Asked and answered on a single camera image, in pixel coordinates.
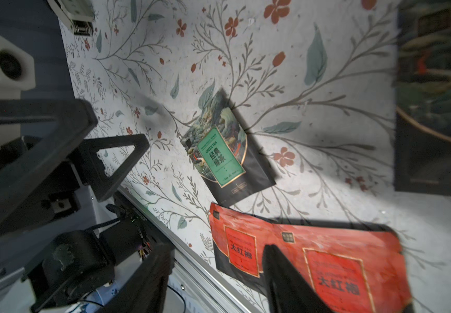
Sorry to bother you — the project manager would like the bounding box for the red tea bag left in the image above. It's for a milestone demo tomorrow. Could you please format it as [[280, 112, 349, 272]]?
[[209, 203, 281, 295]]

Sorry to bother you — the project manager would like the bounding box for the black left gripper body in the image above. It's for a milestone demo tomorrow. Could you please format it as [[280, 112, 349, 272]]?
[[0, 156, 152, 313]]

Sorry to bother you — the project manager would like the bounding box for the red tea bag middle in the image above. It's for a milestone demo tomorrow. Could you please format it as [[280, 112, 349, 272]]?
[[260, 224, 412, 312]]

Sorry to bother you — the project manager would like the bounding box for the red tea bag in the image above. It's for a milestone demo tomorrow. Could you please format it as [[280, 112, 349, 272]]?
[[260, 224, 412, 312], [209, 203, 281, 295]]

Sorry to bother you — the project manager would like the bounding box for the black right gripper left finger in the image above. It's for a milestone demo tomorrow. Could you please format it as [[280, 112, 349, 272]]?
[[98, 244, 175, 313]]

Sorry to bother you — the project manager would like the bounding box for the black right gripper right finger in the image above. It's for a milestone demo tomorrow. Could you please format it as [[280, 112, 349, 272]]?
[[262, 245, 331, 312]]

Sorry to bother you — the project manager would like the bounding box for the green tea bag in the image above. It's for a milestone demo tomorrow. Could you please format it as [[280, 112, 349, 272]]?
[[181, 90, 275, 207], [394, 1, 451, 196]]

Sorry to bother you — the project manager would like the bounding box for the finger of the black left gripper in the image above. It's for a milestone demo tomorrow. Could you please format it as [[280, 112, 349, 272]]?
[[70, 134, 150, 202], [0, 99, 98, 225]]

